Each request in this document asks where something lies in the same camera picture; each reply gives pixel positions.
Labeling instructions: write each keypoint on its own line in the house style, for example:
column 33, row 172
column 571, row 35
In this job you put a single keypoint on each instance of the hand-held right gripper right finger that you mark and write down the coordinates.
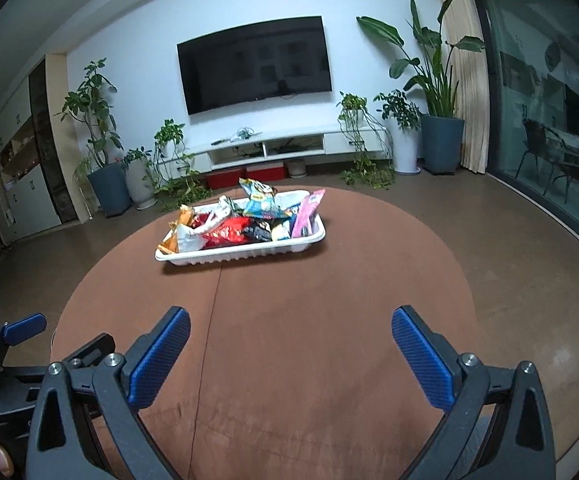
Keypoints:
column 422, row 360

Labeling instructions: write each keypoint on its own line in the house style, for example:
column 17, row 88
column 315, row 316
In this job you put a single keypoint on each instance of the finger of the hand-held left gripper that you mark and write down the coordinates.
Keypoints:
column 92, row 347
column 24, row 327

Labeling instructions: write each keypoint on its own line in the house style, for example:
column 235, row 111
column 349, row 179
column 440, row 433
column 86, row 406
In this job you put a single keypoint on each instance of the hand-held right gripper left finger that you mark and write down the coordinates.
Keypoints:
column 157, row 360

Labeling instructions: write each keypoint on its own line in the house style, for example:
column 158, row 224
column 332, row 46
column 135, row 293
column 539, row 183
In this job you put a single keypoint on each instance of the long white red snack packet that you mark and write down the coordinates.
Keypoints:
column 189, row 240

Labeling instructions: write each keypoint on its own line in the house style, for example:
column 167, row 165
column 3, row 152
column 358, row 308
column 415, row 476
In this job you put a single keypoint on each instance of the white plastic tray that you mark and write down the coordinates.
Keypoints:
column 249, row 255

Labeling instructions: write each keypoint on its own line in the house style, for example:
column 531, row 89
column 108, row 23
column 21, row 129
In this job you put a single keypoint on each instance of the bright red snack packet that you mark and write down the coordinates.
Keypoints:
column 227, row 234

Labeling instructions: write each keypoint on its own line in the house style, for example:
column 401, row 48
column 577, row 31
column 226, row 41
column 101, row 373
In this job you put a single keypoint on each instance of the red white nut packet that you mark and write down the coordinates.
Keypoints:
column 200, row 220

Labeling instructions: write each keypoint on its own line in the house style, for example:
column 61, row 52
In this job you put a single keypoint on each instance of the orange snack packet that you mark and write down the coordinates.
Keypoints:
column 185, row 215

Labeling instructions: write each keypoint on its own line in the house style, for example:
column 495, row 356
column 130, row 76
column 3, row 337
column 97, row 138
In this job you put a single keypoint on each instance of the black snack packet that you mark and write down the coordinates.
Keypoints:
column 257, row 232

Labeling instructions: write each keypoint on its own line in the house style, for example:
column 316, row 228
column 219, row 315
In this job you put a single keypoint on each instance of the blue white snack packet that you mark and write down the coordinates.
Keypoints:
column 280, row 230

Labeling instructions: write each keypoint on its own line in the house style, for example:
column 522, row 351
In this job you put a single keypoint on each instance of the long pink snack packet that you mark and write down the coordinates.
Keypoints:
column 307, row 212

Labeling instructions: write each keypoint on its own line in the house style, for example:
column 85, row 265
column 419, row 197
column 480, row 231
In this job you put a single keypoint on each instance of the teal snack packet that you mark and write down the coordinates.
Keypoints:
column 259, row 200

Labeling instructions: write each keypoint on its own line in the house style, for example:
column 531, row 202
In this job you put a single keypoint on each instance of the tall tree in blue pot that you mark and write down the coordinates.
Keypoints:
column 111, row 192

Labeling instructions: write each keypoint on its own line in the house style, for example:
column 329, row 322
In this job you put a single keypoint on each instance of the plant in ribbed white pot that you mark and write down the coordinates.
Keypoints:
column 139, row 185

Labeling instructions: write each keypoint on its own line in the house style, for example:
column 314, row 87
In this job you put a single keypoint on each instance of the red storage box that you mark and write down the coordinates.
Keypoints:
column 225, row 180
column 265, row 172

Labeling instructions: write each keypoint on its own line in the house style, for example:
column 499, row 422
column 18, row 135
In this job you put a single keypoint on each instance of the bushy plant in white pot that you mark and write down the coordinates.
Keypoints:
column 407, row 152

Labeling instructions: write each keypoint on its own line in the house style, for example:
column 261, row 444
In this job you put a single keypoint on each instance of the large-leaf plant in blue pot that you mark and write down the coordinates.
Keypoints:
column 442, row 142

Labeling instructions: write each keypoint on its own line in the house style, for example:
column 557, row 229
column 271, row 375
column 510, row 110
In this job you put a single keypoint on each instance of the trailing pothos plant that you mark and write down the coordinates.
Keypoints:
column 169, row 132

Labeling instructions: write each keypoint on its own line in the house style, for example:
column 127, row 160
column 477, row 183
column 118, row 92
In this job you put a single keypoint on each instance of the small round pot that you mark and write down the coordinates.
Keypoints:
column 297, row 167

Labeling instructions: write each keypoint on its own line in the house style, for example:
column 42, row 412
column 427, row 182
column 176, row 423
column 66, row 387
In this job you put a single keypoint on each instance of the white television cabinet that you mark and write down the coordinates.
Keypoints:
column 344, row 140

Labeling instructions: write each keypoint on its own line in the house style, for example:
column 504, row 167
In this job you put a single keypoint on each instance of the black outdoor chair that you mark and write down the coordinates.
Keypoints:
column 574, row 170
column 534, row 145

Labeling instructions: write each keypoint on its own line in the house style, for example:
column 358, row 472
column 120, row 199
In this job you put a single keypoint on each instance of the trailing plant on cabinet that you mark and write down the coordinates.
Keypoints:
column 352, row 102

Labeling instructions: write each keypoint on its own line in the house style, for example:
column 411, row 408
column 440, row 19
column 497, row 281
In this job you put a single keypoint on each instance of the beige curtain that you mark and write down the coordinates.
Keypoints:
column 469, row 85

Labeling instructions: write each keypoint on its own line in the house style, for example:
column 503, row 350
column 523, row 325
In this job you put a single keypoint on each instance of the glass sliding door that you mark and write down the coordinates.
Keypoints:
column 529, row 35

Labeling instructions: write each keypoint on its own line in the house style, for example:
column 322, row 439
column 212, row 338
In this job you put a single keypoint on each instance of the white wall cabinet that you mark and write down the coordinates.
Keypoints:
column 24, row 195

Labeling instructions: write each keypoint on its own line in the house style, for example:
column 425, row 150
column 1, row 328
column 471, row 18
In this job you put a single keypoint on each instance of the wall-mounted black television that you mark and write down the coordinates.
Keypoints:
column 254, row 65

